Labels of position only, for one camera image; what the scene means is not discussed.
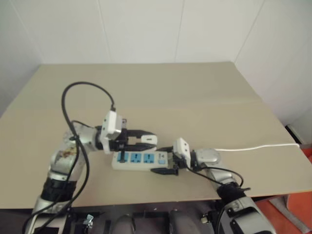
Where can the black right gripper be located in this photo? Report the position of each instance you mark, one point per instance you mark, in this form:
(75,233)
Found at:
(176,162)

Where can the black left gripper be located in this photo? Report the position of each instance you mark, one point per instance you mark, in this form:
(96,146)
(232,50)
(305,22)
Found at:
(122,142)

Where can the white charger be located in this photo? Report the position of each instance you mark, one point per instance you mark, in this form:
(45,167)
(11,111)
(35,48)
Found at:
(149,139)

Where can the white blue-socket power strip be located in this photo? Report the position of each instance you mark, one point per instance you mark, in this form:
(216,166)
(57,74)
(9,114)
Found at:
(139,166)

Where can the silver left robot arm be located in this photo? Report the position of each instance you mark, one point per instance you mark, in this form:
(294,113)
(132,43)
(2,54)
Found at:
(63,161)

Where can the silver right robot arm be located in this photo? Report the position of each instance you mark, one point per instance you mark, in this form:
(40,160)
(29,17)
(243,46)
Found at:
(212,158)

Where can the dark rounded shape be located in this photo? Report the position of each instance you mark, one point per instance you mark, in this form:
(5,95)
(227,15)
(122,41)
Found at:
(124,225)

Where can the silver metal clamp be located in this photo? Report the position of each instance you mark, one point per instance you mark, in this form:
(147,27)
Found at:
(89,220)

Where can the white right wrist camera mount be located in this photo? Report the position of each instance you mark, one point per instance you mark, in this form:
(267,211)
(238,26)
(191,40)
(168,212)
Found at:
(181,147)

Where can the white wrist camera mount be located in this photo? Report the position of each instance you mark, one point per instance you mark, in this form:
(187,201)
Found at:
(181,147)
(111,126)

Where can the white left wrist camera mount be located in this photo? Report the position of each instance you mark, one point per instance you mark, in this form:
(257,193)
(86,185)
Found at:
(111,126)

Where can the black under-table frame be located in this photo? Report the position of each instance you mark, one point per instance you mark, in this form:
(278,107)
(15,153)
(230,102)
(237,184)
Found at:
(151,210)

